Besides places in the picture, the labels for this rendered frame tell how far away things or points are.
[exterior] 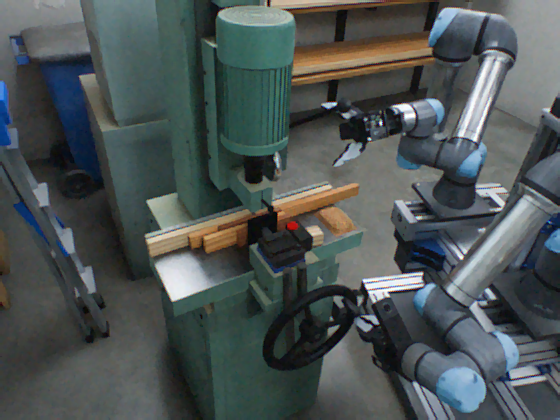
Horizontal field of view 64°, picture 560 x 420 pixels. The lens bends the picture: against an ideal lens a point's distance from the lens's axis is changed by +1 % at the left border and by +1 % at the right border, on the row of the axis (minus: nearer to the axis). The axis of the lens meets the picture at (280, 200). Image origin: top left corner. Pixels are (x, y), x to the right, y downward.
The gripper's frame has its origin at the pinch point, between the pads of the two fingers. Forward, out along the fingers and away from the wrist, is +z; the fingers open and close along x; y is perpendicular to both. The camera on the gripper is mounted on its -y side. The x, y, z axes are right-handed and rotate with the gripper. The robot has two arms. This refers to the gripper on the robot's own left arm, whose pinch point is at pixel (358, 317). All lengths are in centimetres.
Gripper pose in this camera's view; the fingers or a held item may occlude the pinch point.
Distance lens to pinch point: 117.1
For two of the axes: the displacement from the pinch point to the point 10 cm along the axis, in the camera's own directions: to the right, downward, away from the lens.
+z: -4.0, -1.0, 9.1
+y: 2.3, 9.5, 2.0
